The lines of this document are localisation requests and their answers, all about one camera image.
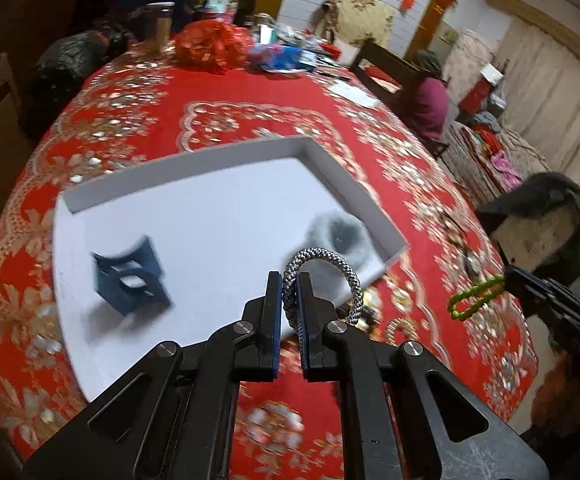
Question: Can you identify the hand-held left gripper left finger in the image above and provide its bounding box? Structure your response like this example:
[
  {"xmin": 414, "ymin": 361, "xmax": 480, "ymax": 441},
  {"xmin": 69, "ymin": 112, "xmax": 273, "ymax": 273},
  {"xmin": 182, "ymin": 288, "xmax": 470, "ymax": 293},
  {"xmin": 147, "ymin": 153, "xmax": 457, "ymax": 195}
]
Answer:
[{"xmin": 22, "ymin": 271, "xmax": 281, "ymax": 480}]

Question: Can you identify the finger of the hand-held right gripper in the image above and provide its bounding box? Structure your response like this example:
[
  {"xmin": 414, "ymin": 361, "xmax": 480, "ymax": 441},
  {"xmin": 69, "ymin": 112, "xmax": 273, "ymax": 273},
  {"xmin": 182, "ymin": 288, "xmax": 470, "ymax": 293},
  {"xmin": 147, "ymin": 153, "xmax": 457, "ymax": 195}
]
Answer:
[{"xmin": 502, "ymin": 265, "xmax": 580, "ymax": 342}]

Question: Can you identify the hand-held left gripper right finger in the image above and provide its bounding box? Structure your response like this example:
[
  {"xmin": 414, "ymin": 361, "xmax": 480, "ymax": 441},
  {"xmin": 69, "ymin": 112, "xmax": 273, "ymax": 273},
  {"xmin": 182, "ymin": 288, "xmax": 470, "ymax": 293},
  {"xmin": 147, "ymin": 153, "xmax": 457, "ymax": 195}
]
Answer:
[{"xmin": 297, "ymin": 275, "xmax": 551, "ymax": 480}]

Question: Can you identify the silver black braided rope bracelet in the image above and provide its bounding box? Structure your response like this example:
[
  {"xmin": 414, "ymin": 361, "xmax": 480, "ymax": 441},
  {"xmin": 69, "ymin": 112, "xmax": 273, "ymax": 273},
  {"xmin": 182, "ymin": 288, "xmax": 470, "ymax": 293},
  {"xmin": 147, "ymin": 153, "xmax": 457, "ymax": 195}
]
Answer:
[{"xmin": 282, "ymin": 247, "xmax": 364, "ymax": 348}]

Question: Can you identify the green beaded bracelet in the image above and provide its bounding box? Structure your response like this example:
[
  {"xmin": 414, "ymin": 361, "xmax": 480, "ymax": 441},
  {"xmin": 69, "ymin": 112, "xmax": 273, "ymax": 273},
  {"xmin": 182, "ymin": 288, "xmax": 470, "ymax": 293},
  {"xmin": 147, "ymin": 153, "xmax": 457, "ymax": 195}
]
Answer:
[{"xmin": 447, "ymin": 275, "xmax": 507, "ymax": 320}]

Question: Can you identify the white shallow tray box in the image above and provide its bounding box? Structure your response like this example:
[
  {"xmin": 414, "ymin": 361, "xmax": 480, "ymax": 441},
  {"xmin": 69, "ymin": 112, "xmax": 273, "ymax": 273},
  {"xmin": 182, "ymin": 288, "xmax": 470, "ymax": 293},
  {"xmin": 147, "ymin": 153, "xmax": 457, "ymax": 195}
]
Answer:
[{"xmin": 52, "ymin": 135, "xmax": 411, "ymax": 403}]

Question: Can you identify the person's right forearm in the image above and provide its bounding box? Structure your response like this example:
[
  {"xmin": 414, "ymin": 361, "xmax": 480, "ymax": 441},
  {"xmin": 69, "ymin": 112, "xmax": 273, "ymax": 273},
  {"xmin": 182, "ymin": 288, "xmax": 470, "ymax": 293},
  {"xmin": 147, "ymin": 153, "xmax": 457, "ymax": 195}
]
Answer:
[{"xmin": 532, "ymin": 345, "xmax": 580, "ymax": 443}]

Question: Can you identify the chair with dark cloth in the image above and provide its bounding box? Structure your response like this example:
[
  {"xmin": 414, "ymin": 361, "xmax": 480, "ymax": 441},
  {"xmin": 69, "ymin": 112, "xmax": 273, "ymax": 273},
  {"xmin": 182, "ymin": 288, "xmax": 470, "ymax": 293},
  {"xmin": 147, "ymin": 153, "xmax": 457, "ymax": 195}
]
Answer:
[{"xmin": 477, "ymin": 172, "xmax": 580, "ymax": 282}]

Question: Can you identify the grey fuzzy scrunchie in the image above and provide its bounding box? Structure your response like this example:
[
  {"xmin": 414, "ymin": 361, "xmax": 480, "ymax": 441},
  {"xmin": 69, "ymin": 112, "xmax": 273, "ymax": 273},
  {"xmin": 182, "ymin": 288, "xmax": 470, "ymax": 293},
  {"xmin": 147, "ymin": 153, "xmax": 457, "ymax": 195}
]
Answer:
[{"xmin": 304, "ymin": 212, "xmax": 371, "ymax": 275}]

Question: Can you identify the blue plastic block holder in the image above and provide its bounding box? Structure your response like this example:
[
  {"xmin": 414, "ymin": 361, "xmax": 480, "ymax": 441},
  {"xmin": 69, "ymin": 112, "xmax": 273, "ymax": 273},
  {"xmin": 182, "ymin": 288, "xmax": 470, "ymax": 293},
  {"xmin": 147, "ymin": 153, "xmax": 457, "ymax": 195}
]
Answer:
[{"xmin": 92, "ymin": 235, "xmax": 173, "ymax": 319}]

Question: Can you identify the red box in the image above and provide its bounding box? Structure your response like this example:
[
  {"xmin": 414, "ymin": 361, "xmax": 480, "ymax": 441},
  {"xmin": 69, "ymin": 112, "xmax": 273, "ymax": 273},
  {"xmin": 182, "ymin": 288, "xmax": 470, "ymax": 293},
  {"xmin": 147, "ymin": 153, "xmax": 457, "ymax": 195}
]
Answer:
[{"xmin": 462, "ymin": 67, "xmax": 504, "ymax": 114}]

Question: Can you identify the red floral tablecloth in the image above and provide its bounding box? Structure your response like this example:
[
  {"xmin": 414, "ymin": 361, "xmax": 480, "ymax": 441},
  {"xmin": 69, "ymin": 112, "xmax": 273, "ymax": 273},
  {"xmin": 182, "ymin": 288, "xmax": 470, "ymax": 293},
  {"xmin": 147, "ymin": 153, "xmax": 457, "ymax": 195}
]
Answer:
[{"xmin": 0, "ymin": 45, "xmax": 541, "ymax": 480}]

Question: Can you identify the white paper sheet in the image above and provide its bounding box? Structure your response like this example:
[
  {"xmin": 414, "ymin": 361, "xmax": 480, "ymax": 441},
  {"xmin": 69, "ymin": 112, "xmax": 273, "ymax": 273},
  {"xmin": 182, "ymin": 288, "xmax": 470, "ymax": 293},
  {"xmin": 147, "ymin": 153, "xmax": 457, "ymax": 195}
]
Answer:
[{"xmin": 327, "ymin": 82, "xmax": 381, "ymax": 109}]

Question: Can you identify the dark wooden chair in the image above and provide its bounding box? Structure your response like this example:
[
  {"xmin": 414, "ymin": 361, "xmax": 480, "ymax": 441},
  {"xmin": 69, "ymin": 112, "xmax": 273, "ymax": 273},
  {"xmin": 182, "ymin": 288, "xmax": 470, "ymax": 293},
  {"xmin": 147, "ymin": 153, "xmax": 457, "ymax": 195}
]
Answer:
[{"xmin": 349, "ymin": 41, "xmax": 421, "ymax": 107}]

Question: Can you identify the blue packet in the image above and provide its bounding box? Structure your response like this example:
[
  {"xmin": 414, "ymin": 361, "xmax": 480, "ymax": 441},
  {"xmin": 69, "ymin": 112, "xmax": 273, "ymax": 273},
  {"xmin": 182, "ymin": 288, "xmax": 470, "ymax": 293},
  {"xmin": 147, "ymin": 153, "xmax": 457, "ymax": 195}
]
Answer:
[{"xmin": 249, "ymin": 42, "xmax": 319, "ymax": 74}]

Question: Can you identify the red plastic bag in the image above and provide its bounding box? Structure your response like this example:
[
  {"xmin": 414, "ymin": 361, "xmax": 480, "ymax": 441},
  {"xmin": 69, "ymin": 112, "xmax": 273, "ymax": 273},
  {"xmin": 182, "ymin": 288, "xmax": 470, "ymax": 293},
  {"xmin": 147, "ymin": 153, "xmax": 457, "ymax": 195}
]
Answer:
[{"xmin": 174, "ymin": 20, "xmax": 253, "ymax": 74}]

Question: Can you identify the floral cloth cover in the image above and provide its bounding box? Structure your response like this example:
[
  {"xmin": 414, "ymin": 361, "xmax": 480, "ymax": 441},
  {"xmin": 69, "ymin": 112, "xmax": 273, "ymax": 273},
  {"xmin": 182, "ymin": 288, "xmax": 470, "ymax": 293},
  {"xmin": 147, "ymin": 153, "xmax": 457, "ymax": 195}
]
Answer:
[{"xmin": 326, "ymin": 0, "xmax": 397, "ymax": 52}]

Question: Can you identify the glass jar with lid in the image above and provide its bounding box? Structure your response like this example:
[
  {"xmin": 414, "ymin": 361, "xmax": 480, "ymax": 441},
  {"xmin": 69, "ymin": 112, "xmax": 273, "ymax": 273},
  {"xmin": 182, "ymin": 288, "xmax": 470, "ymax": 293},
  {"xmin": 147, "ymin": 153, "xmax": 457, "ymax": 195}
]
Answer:
[{"xmin": 142, "ymin": 2, "xmax": 177, "ymax": 57}]

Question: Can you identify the black plastic bag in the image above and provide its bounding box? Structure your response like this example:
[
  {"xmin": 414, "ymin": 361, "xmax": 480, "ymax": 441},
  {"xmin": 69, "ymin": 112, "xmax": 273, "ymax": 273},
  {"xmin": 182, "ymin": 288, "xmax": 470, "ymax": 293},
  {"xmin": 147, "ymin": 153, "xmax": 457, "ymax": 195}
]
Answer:
[{"xmin": 28, "ymin": 29, "xmax": 136, "ymax": 133}]

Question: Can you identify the dark thin necklace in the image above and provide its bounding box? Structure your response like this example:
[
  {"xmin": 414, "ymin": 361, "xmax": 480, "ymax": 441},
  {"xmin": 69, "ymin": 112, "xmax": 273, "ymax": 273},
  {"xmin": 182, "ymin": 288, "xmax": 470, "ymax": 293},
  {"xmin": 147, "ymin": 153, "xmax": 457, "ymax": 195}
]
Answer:
[{"xmin": 439, "ymin": 210, "xmax": 488, "ymax": 277}]

